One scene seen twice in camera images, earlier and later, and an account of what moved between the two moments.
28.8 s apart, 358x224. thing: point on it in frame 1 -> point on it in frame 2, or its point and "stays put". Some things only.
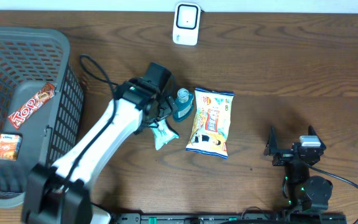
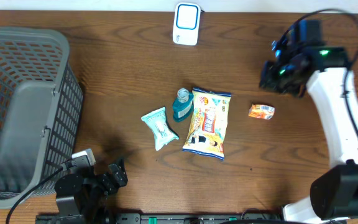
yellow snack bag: x=211 y=123 stays put
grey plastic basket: x=17 y=64 stays put
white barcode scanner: x=186 y=23 stays put
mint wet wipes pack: x=163 y=134 stays put
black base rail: x=222 y=218 stays put
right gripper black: x=283 y=157 -> x=266 y=81
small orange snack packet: x=8 y=147 -> x=261 y=111
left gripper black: x=168 y=107 -> x=111 y=185
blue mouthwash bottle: x=184 y=102 stays put
